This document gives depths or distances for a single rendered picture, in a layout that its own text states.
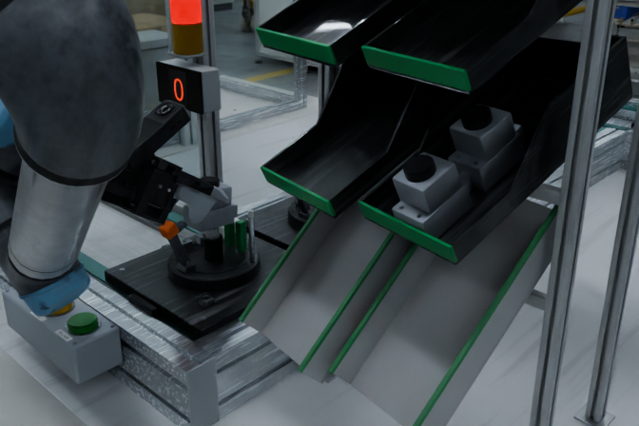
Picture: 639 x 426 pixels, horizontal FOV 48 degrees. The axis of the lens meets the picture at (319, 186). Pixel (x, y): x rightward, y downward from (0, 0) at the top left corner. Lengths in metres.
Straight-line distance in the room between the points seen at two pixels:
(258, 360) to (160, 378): 0.13
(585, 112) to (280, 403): 0.57
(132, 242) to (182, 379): 0.47
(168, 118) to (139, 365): 0.33
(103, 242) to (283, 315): 0.54
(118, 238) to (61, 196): 0.74
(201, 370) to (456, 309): 0.33
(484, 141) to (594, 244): 0.85
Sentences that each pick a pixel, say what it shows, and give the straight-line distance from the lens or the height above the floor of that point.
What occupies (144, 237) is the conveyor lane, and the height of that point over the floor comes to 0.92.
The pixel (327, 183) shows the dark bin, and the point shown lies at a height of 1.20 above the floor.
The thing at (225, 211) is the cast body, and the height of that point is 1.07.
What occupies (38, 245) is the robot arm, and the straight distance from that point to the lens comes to 0.76.
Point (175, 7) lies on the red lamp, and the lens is 1.20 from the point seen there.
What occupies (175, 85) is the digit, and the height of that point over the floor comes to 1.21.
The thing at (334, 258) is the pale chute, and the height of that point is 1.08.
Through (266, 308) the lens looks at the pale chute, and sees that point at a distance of 0.91.
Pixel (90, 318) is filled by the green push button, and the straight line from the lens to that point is 1.03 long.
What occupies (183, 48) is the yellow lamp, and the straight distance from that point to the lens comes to 1.21.
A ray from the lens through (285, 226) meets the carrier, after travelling 1.25.
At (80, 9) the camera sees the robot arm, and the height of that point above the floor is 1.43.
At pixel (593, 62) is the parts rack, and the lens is 0.69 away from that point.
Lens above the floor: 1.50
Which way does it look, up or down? 22 degrees down
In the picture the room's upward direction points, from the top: straight up
